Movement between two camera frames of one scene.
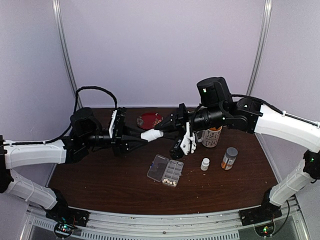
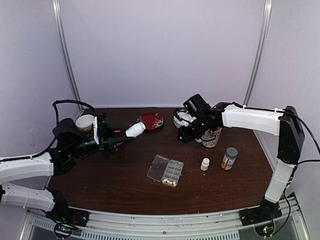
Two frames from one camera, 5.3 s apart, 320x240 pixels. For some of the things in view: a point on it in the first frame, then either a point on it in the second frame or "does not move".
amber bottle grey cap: [230, 155] does not move
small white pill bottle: [205, 164] does not move
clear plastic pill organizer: [162, 169] does not move
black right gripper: [178, 121] -> [187, 137]
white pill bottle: [151, 134] -> [135, 129]
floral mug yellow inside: [210, 137] does not move
